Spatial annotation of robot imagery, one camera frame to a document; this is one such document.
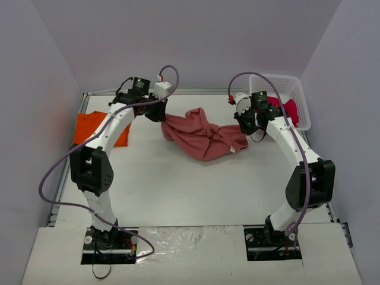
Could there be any orange folded t shirt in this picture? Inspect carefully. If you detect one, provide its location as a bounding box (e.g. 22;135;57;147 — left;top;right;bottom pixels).
72;111;131;147

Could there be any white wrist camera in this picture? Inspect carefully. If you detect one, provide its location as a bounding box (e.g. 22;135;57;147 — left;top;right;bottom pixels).
228;93;252;115
153;75;173;99

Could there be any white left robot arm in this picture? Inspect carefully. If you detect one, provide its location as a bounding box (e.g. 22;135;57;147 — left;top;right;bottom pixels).
70;76;172;248

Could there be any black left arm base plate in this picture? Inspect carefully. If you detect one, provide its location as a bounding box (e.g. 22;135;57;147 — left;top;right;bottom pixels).
81;228;138;265

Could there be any white plastic basket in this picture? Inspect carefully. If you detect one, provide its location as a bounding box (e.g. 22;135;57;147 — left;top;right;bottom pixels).
249;74;311;131

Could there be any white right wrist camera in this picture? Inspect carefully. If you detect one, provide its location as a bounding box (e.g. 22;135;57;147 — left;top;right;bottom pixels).
228;93;252;115

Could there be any pink t shirt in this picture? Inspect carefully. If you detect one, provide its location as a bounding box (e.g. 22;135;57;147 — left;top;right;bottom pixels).
161;107;249;162

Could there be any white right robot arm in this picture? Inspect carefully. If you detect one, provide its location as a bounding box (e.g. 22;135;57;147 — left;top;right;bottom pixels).
229;91;335;245

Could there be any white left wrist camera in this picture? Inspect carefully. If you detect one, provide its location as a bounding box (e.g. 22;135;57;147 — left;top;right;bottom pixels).
153;75;173;99

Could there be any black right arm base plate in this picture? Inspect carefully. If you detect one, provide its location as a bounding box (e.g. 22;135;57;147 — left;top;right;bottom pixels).
243;225;302;262

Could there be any magenta t shirt in basket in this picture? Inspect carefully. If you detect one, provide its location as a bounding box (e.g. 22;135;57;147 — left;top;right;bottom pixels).
268;97;299;127

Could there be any thin black cable loop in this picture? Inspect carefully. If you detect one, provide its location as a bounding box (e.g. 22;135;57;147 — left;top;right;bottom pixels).
91;261;112;280

